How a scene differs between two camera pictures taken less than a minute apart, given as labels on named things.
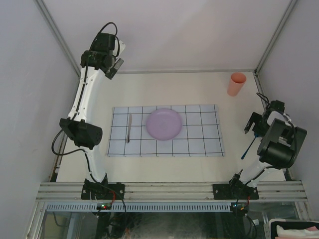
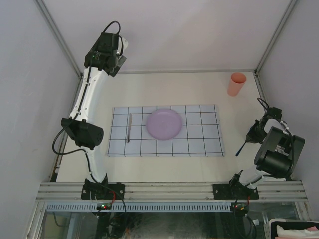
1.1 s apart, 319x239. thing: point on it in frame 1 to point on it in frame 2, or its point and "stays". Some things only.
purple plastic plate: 164,124 stays
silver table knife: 129,126 stays
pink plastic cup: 236,83 stays
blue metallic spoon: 256,136 to 238,152
